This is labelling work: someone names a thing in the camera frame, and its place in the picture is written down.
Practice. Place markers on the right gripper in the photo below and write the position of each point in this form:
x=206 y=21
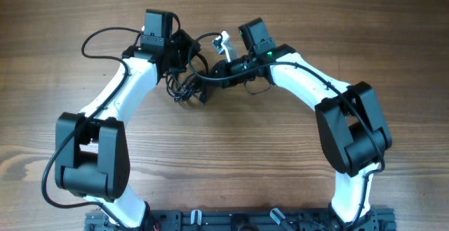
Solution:
x=223 y=68

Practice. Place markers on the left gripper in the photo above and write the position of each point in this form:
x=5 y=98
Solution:
x=191 y=48

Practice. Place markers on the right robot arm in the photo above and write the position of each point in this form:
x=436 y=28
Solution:
x=352 y=129

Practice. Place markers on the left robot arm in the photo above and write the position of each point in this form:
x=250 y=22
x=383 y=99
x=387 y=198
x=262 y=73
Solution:
x=91 y=158

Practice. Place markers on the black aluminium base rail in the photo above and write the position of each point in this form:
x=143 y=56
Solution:
x=304 y=219

